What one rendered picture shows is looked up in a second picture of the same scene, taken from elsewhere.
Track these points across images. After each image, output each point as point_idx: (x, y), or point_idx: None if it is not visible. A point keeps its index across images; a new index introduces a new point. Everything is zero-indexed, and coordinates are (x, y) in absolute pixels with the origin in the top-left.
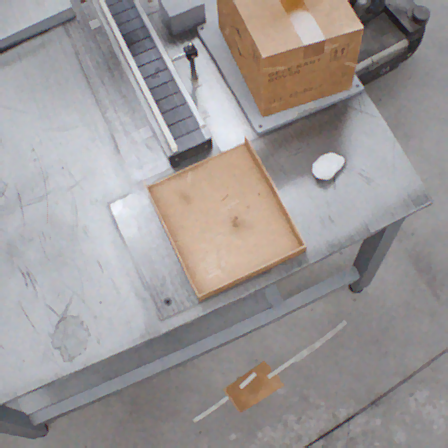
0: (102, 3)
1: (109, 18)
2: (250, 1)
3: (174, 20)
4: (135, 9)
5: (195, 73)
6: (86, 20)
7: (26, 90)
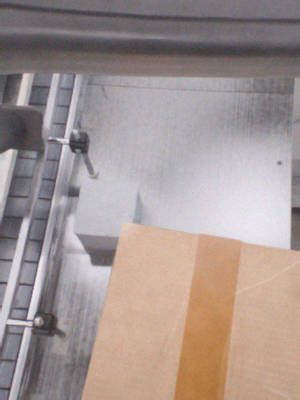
0: (8, 154)
1: (0, 184)
2: (124, 350)
3: (81, 237)
4: (52, 185)
5: (61, 336)
6: (1, 155)
7: None
